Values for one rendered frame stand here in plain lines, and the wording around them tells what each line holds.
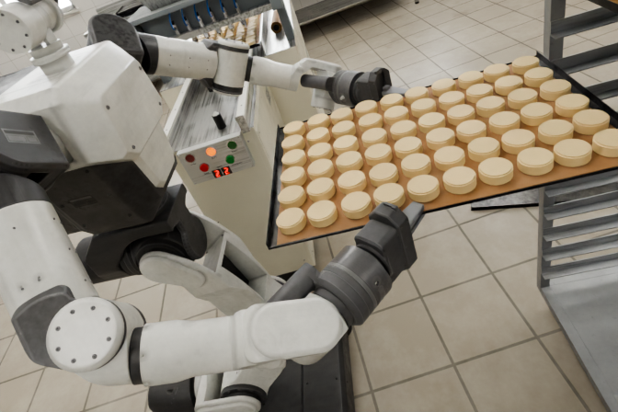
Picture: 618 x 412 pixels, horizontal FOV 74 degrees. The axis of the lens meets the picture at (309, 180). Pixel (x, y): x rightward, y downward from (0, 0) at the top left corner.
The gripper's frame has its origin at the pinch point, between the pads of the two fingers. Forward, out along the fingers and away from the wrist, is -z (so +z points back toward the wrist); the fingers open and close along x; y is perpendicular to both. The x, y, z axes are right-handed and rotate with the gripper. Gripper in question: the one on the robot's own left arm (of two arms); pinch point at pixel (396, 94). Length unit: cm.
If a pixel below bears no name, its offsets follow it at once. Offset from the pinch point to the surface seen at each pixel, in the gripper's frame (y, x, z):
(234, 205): -22, -46, 73
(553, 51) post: 24.9, -0.7, -24.2
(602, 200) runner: 35, -50, -35
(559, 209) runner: 27, -50, -27
